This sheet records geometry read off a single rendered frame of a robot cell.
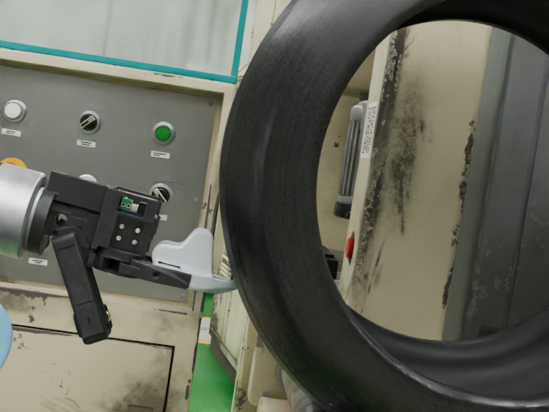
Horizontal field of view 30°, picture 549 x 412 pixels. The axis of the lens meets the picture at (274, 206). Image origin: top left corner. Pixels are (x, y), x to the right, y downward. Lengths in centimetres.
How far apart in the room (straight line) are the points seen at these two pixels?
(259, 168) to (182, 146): 74
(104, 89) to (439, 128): 59
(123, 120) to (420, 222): 57
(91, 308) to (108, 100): 70
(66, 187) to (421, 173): 50
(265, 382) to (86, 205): 40
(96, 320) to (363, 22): 39
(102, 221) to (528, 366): 55
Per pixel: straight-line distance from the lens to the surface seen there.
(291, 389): 119
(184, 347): 165
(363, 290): 133
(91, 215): 104
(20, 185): 103
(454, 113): 134
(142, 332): 165
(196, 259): 103
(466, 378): 126
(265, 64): 96
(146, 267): 101
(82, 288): 103
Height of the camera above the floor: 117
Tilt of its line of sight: 3 degrees down
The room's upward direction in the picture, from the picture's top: 9 degrees clockwise
